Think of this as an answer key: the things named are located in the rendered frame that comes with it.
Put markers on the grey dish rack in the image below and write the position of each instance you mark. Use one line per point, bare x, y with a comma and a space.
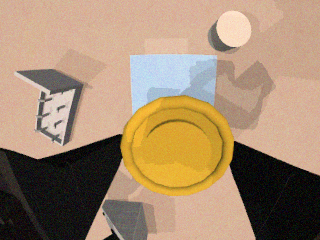
56, 106

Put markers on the yellow round plate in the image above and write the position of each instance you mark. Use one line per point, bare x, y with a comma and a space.
177, 145

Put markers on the light blue square mat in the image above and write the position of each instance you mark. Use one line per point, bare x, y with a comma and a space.
155, 76

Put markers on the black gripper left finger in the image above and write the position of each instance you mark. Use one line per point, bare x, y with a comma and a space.
62, 193

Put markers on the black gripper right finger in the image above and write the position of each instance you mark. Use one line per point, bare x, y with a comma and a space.
282, 201

